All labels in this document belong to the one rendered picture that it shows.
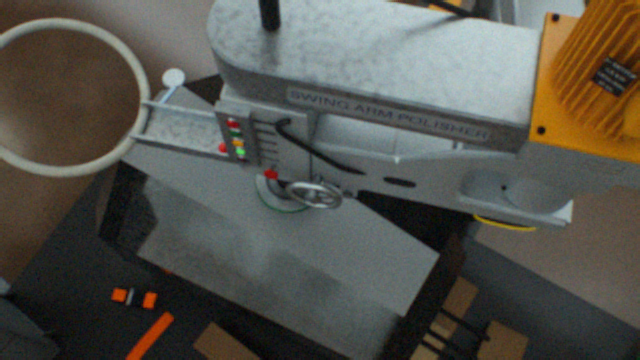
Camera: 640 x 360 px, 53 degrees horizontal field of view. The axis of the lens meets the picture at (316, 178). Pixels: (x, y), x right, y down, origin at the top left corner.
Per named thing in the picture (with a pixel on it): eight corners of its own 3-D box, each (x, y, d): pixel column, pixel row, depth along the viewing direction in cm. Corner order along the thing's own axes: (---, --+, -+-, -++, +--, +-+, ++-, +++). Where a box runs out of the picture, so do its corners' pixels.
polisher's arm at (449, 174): (554, 179, 183) (632, 94, 138) (546, 256, 175) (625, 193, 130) (303, 124, 190) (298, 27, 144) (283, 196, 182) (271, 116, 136)
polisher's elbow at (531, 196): (494, 144, 167) (516, 109, 149) (569, 146, 167) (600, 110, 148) (500, 214, 160) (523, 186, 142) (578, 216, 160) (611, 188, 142)
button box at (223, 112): (262, 159, 167) (251, 107, 141) (259, 168, 167) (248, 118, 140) (232, 152, 168) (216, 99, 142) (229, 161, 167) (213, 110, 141)
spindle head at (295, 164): (383, 133, 185) (402, 46, 143) (367, 204, 177) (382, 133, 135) (262, 107, 188) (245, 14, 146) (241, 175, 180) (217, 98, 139)
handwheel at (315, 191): (348, 182, 176) (350, 160, 162) (340, 216, 173) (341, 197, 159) (294, 170, 178) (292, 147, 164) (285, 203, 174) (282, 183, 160)
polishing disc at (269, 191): (335, 168, 207) (335, 167, 205) (300, 223, 200) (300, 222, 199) (279, 137, 211) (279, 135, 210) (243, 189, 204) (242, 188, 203)
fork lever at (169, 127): (373, 141, 188) (374, 133, 183) (359, 202, 181) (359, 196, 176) (150, 97, 197) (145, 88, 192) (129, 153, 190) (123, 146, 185)
